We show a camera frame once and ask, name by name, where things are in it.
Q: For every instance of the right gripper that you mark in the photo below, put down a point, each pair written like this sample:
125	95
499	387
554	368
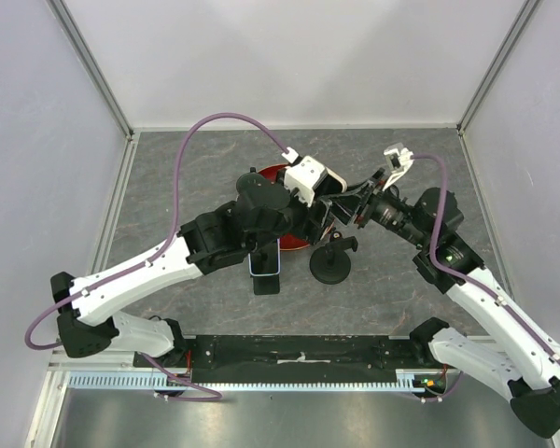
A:
347	205

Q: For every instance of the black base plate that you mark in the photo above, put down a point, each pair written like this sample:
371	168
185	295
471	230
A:
298	360

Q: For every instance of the red round tray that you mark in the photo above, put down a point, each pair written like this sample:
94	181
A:
288	242

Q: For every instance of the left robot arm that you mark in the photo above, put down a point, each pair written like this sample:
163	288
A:
93	319

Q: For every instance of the beige case phone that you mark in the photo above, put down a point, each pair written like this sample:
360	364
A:
331	184

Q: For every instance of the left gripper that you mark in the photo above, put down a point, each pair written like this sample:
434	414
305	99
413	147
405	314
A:
314	227

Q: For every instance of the slotted cable duct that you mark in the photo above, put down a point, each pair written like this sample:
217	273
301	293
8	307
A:
150	380

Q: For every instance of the blue case phone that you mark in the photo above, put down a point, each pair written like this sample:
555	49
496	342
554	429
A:
265	261

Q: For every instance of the black round-base phone stand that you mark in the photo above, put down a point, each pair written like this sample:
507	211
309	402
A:
330	264

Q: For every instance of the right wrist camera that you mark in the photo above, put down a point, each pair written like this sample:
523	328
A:
399	160

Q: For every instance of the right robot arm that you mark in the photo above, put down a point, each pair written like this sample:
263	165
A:
526	371

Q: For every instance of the black folding phone stand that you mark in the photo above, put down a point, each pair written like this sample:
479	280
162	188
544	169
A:
266	285

